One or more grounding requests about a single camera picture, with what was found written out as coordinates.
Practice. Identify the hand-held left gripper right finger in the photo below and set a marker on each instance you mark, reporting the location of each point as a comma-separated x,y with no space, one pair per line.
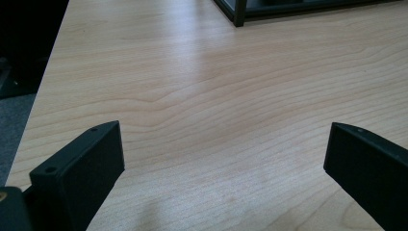
369,173

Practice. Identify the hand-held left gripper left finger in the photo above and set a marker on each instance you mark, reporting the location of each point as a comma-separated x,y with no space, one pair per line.
80,173

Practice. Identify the black metal two-tier shelf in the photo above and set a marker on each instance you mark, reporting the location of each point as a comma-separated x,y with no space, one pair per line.
240,12

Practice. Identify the black stand base plate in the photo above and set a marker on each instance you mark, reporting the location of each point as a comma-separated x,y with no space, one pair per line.
19,80

